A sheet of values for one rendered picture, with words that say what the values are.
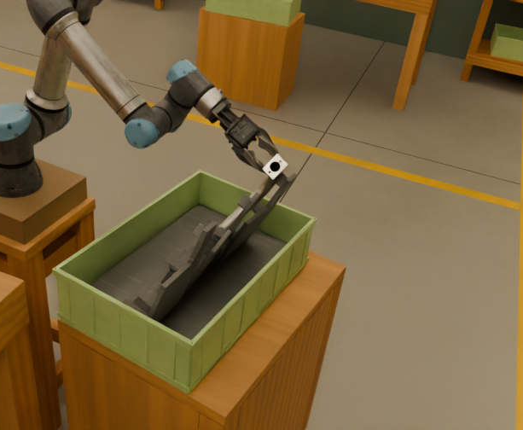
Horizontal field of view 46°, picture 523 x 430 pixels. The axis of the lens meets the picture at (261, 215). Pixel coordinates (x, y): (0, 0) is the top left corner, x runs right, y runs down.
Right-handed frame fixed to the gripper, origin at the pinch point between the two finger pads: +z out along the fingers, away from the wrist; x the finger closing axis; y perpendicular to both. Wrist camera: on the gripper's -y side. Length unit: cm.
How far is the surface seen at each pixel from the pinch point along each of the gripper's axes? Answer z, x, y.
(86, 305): -7, -57, 8
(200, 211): -9.6, -22.8, -37.7
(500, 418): 128, 1, -96
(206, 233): 1.8, -23.0, 20.9
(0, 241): -40, -67, -14
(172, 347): 14, -47, 17
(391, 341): 83, -7, -123
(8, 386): -9, -90, -8
